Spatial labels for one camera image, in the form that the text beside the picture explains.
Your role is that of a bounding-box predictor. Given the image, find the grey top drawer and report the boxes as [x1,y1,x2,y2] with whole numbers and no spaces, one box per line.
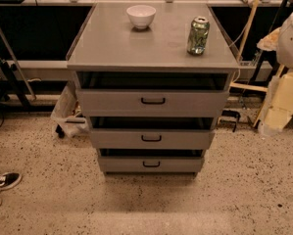
[76,71,228,118]

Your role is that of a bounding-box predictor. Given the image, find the grey drawer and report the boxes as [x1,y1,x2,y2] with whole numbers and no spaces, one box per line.
[90,117,215,150]
[76,71,228,118]
[98,149,204,173]

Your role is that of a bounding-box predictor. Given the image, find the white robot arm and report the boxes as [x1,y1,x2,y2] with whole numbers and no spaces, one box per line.
[258,12,293,136]

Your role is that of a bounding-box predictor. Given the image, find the grey drawer cabinet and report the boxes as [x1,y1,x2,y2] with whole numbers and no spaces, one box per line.
[66,2,240,177]

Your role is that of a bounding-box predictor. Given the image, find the grey middle drawer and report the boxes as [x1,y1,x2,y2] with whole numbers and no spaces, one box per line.
[90,117,215,150]

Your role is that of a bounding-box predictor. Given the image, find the grey bottom drawer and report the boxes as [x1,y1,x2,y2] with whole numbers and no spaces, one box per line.
[98,149,204,173]

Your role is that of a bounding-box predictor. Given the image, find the clear plastic bin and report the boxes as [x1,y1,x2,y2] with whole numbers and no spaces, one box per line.
[51,81,89,138]

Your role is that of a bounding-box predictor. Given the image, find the green soda can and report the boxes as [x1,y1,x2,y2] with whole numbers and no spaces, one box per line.
[187,16,210,55]

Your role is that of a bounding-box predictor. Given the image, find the white ceramic bowl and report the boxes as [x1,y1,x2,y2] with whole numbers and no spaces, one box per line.
[126,5,156,29]

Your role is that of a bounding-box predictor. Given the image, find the black tripod stand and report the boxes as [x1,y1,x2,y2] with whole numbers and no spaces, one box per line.
[0,58,30,110]

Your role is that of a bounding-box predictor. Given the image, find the black white sneaker upper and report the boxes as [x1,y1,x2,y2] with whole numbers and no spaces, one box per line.
[0,172,22,192]

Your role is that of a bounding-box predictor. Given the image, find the wooden easel frame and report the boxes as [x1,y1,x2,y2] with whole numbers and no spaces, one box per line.
[230,0,284,127]

